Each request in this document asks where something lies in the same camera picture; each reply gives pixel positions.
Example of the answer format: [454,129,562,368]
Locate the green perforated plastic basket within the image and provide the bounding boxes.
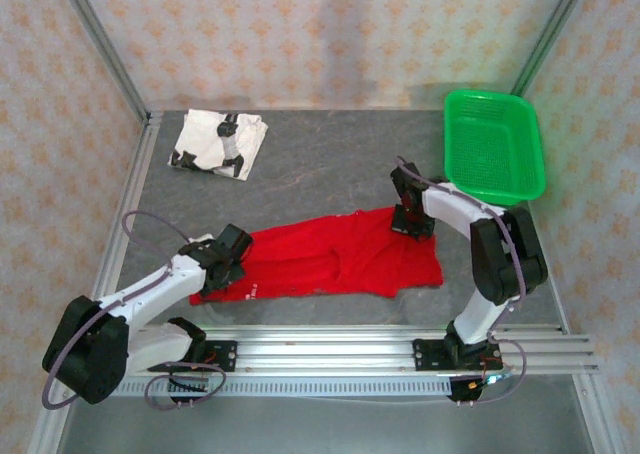
[443,88,547,207]

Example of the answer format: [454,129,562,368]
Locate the black cable bracket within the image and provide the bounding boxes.
[167,376,209,406]
[447,376,496,406]

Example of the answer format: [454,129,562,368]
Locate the grey metal lower panel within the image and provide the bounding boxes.
[57,396,596,454]

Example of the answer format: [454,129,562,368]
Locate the small lit circuit board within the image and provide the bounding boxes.
[479,371,516,388]

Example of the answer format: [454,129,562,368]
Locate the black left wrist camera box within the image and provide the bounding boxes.
[215,223,254,260]

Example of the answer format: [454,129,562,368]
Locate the red bear print t-shirt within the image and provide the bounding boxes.
[188,206,445,306]

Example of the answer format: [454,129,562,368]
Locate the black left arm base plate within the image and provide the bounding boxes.
[147,340,239,374]

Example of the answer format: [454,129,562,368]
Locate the aluminium frame leg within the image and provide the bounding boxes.
[27,373,76,454]
[572,373,626,454]

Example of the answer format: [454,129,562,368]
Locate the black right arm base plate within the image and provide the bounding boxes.
[412,337,501,373]

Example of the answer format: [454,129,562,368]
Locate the slotted grey cable duct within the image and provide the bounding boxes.
[114,377,454,398]

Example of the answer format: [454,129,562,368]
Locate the aluminium frame post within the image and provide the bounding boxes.
[509,0,596,99]
[53,0,151,123]

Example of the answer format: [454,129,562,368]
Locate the aluminium mounting rail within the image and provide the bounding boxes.
[52,325,601,378]

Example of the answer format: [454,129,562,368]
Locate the white t-shirt with black print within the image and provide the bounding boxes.
[167,108,270,181]

